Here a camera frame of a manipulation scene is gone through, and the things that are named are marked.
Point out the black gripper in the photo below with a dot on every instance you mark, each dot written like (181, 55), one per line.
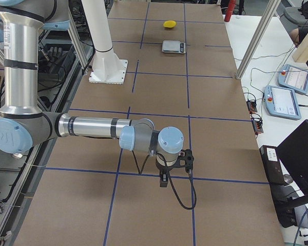
(165, 169)

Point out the yellow mango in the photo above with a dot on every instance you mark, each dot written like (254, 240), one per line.
(169, 24)

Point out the black box with label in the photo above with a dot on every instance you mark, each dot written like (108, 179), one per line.
(272, 166)

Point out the silver electronic kitchen scale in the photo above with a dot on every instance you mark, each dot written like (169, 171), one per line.
(174, 46)

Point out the black monitor with stand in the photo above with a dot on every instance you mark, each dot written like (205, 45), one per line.
(293, 153)

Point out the near blue teach pendant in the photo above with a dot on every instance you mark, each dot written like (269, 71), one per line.
(281, 102)

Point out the blue teach pendant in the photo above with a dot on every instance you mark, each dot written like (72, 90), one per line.
(294, 78)
(281, 102)

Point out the far blue teach pendant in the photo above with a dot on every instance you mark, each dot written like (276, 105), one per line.
(294, 78)

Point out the red fire extinguisher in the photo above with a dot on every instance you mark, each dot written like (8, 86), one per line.
(230, 9)

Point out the seated person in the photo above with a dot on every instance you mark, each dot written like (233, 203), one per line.
(297, 35)

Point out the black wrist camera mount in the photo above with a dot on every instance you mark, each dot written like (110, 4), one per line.
(186, 159)

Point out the black cable hub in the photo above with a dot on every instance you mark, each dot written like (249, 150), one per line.
(257, 126)
(252, 106)

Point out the white camera post base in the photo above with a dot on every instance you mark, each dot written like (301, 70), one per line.
(107, 68)

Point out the aluminium frame post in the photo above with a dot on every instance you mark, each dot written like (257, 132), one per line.
(258, 34)

